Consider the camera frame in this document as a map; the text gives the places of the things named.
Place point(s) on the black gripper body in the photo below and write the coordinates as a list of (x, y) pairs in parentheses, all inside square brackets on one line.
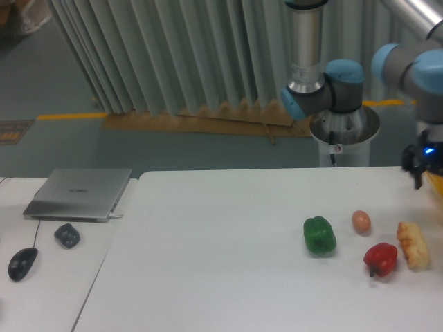
[(428, 151)]

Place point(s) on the golden bread piece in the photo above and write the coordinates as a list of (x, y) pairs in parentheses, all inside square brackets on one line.
[(413, 245)]

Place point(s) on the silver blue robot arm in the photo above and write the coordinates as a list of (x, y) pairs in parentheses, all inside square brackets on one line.
[(398, 65)]

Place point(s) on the yellow plastic basket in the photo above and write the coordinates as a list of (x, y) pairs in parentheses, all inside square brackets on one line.
[(436, 183)]

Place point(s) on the brown egg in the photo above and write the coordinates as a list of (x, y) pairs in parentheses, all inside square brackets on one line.
[(361, 222)]

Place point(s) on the red bell pepper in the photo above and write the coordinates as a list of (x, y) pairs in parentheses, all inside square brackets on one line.
[(381, 259)]

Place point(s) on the green bell pepper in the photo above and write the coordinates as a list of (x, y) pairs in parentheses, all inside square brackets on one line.
[(319, 236)]

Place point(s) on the grey folding curtain screen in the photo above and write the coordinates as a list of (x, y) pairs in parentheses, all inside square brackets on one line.
[(180, 57)]

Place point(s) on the white laptop plug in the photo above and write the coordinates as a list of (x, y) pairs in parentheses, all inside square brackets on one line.
[(117, 216)]

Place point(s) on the silver closed laptop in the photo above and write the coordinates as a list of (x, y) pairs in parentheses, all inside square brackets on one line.
[(89, 195)]

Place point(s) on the dark grey small controller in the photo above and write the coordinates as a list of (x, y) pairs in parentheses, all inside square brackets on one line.
[(67, 236)]

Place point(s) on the cardboard boxes in plastic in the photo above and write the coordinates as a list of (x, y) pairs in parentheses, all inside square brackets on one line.
[(20, 18)]

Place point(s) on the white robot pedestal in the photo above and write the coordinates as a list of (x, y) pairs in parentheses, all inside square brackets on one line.
[(344, 139)]

